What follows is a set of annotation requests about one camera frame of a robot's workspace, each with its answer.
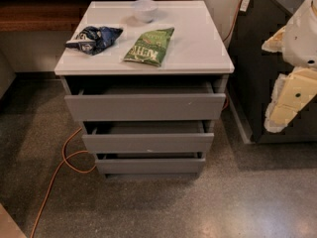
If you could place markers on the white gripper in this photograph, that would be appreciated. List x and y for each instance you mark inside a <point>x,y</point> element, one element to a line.
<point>302,39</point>

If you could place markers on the grey bottom drawer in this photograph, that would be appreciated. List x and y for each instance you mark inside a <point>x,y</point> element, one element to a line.
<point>152,166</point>

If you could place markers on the grey drawer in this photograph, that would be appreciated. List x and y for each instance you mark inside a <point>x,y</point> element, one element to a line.
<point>152,101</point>
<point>146,137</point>
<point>152,166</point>

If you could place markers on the grey top drawer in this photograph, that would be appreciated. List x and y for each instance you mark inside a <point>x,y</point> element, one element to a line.
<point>152,101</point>

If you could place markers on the grey middle drawer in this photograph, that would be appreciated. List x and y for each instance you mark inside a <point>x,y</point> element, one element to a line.
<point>146,137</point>

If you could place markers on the grey drawer cabinet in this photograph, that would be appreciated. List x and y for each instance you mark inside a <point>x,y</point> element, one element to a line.
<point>195,53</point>

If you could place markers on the dark grey bin cabinet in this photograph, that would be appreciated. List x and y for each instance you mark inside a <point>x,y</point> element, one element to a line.
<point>252,82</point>

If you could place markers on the green chip bag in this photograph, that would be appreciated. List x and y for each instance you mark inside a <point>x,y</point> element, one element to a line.
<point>150,47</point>

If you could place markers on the white bowl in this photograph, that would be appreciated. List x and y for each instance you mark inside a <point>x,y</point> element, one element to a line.
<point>145,10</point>

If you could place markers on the blue chip bag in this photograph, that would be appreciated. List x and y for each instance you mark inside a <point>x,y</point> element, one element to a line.
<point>94,40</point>

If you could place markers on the wooden bench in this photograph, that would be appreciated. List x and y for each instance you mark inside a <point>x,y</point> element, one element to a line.
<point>44,15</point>

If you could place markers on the white cable tag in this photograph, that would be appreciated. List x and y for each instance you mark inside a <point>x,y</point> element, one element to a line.
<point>244,5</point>

